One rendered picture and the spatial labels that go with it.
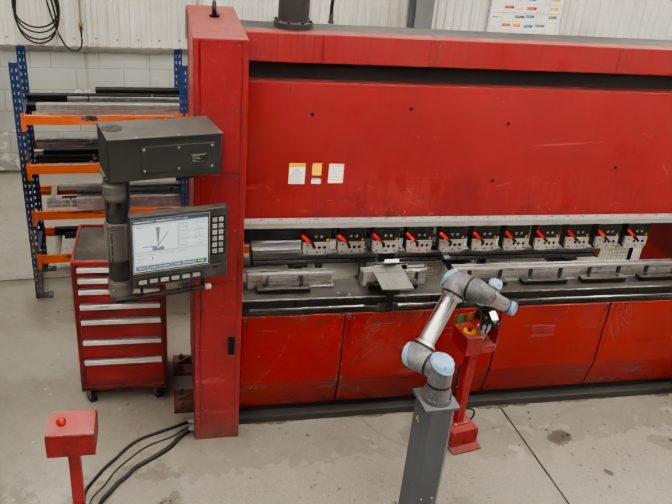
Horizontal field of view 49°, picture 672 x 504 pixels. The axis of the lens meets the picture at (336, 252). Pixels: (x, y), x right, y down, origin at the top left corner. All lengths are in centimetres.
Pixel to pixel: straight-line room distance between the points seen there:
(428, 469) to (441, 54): 208
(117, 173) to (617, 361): 343
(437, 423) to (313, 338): 99
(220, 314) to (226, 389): 50
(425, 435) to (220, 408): 127
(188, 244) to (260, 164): 66
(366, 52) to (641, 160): 180
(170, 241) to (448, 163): 159
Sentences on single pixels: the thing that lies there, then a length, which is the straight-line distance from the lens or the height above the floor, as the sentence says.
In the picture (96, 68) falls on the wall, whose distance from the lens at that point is 786.
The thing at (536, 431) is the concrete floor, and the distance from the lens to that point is 491.
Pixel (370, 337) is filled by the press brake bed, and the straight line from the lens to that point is 436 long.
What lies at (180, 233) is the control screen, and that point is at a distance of 340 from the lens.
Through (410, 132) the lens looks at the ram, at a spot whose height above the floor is 181.
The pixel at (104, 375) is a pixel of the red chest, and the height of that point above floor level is 23.
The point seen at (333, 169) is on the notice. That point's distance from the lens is 392.
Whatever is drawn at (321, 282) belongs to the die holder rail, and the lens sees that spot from 423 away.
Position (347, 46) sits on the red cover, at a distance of 373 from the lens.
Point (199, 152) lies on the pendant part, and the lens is 330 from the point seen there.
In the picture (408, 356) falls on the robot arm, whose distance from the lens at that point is 359.
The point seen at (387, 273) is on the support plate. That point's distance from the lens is 420.
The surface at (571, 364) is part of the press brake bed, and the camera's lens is 505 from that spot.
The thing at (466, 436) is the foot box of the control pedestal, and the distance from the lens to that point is 461.
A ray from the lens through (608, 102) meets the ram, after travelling 439.
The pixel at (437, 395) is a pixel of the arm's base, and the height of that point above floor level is 84.
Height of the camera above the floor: 300
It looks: 27 degrees down
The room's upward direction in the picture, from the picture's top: 5 degrees clockwise
